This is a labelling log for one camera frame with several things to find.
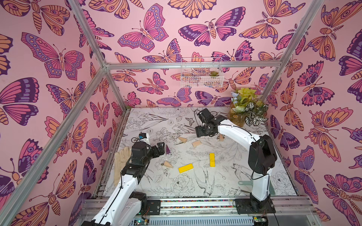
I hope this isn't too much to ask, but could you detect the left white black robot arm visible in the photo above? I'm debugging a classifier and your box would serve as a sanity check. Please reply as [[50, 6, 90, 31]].
[[82, 141, 166, 226]]

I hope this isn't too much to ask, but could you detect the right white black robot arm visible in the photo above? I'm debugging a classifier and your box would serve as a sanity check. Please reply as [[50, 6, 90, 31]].
[[195, 108, 278, 203]]

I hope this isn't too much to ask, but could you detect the beige work glove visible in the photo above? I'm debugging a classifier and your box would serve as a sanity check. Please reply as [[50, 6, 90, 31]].
[[114, 147, 132, 186]]

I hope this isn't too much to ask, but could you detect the short yellow block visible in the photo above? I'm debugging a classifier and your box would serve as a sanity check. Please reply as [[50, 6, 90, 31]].
[[209, 153, 216, 167]]

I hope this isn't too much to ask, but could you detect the potted plant amber vase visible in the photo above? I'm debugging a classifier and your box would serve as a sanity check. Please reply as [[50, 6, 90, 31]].
[[228, 88, 269, 127]]

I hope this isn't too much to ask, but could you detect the long yellow block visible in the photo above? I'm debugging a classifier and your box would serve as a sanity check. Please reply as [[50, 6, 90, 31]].
[[178, 163, 194, 174]]

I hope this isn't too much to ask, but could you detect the small succulent in basket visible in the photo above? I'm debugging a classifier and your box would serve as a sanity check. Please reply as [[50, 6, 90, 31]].
[[210, 71, 219, 77]]

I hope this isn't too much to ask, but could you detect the teal dustpan brush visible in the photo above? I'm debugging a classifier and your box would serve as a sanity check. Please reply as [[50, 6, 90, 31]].
[[238, 181, 276, 195]]

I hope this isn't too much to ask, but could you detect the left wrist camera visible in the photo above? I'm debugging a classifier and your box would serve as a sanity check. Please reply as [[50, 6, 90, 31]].
[[139, 132, 150, 145]]

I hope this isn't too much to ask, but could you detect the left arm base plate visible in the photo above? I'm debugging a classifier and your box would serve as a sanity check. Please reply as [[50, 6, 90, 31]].
[[136, 200, 161, 217]]

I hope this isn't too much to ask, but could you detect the white wire basket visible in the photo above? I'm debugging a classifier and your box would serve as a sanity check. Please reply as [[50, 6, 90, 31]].
[[179, 57, 224, 89]]

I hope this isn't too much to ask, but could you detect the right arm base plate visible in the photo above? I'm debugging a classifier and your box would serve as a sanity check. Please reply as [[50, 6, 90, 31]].
[[233, 198, 276, 214]]

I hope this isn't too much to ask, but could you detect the front aluminium rail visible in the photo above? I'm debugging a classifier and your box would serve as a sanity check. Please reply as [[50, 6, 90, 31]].
[[75, 196, 322, 226]]

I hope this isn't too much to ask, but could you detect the aluminium frame structure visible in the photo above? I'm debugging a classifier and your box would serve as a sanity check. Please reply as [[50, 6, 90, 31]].
[[1, 1, 324, 226]]

